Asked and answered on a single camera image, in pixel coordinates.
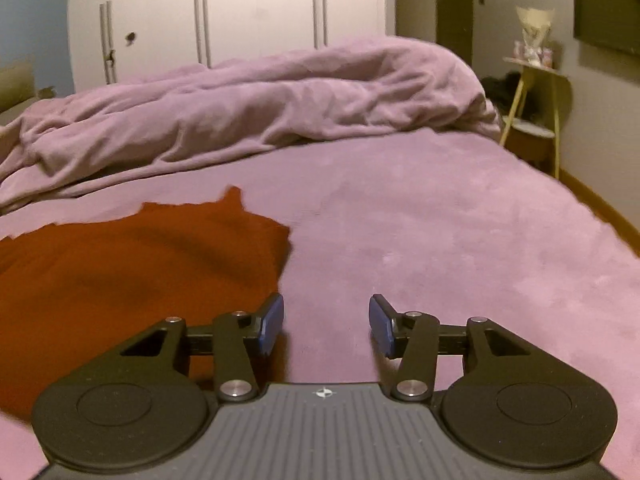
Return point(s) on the yellow-legged side table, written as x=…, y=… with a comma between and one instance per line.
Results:
x=542, y=110

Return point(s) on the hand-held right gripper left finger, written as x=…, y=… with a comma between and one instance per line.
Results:
x=272, y=322

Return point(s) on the crumpled purple blanket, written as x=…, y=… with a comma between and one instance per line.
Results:
x=275, y=100

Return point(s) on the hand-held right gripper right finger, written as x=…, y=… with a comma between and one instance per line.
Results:
x=381, y=322

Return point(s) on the bed with purple sheet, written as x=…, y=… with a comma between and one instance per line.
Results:
x=450, y=240

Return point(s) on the rust brown buttoned cardigan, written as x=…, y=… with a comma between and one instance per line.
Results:
x=125, y=270

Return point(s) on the white wardrobe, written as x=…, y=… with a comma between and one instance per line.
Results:
x=250, y=10

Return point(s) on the pink wrapped gift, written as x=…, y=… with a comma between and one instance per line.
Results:
x=535, y=55

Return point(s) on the olive grey sofa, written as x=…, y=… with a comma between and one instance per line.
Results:
x=15, y=90

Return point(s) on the dark door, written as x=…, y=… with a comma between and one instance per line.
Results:
x=454, y=10

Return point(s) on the dark wall screen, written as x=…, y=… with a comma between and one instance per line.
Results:
x=607, y=5

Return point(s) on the dark clothing pile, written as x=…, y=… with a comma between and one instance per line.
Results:
x=502, y=92

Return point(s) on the cream wrapped bouquet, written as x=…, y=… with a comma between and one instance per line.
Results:
x=534, y=27

